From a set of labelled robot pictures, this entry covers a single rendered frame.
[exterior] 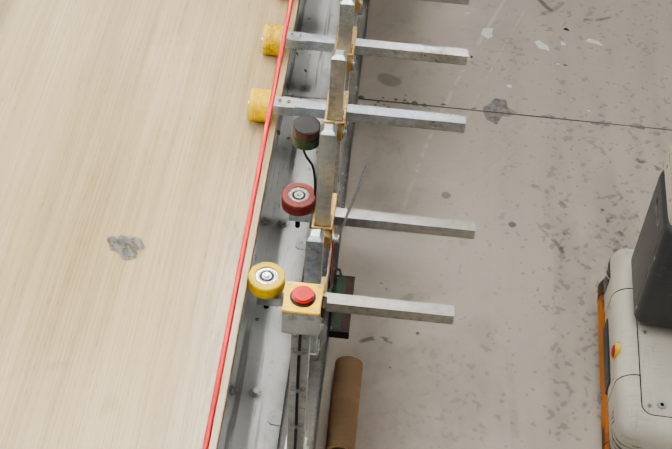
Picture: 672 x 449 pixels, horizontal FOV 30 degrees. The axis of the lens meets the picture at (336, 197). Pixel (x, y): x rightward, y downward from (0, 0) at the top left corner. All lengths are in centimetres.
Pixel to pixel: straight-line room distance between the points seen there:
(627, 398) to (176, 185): 134
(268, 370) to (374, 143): 157
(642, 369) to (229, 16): 145
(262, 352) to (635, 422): 103
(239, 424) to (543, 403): 116
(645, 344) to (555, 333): 41
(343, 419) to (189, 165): 93
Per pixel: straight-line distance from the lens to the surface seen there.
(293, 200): 288
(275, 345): 297
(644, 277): 348
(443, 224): 292
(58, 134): 307
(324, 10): 386
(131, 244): 280
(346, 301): 276
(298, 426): 261
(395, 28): 480
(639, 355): 353
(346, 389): 356
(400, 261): 397
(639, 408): 342
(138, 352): 262
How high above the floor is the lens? 301
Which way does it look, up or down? 47 degrees down
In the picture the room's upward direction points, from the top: 4 degrees clockwise
